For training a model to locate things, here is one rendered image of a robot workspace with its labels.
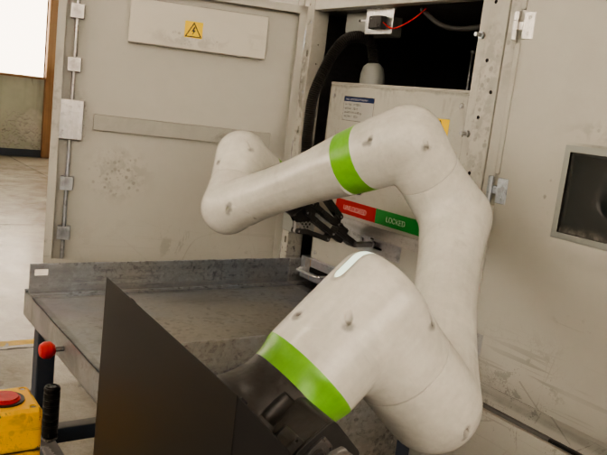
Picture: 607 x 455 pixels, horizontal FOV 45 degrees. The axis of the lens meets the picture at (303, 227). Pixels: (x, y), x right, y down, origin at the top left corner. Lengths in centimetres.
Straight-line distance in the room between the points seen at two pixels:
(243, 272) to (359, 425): 59
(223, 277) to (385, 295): 109
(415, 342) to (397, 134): 41
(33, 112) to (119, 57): 1077
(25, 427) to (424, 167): 69
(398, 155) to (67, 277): 87
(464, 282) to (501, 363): 36
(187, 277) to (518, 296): 84
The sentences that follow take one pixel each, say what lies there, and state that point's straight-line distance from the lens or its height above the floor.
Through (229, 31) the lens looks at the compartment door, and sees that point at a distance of 194.
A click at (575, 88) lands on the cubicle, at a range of 132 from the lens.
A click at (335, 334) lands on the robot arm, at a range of 81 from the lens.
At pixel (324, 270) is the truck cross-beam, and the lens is 189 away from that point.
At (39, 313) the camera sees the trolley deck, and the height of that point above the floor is 83.
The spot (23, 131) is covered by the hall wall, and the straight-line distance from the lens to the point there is 1268.
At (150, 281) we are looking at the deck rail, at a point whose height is 87.
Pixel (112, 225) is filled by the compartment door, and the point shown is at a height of 95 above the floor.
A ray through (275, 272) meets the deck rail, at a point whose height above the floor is 88.
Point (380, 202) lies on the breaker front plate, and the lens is 173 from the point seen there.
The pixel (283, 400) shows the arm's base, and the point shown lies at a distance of 80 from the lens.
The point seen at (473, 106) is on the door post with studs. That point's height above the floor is 136.
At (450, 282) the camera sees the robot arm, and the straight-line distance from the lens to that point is 107.
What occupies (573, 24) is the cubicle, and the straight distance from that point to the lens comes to 135.
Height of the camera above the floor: 132
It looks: 9 degrees down
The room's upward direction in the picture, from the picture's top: 7 degrees clockwise
